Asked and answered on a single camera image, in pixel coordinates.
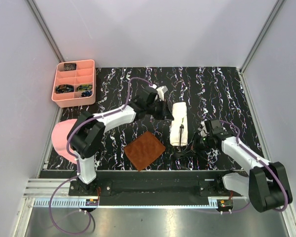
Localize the black spoon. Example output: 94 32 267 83
175 124 184 158

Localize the purple cable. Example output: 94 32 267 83
49 77 156 234
194 120 293 214

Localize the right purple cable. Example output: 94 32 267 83
194 120 293 214

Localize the pink baseball cap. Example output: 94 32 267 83
51 119 77 164

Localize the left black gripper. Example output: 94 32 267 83
146 99 174 121

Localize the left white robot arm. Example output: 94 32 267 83
66 85 174 196

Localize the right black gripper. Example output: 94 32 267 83
181 131 213 158

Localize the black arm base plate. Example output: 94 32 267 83
69 170 239 208

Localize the pink divided organizer tray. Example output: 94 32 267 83
51 59 96 108

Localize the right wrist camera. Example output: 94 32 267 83
200 119 225 137

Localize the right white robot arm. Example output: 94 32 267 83
170 118 293 212

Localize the brown folded cloth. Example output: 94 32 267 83
124 131 166 171

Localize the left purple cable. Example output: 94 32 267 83
49 77 156 234

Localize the black marble patterned mat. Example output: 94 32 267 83
38 66 274 180

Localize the white cloth napkin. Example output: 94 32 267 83
170 102 188 147

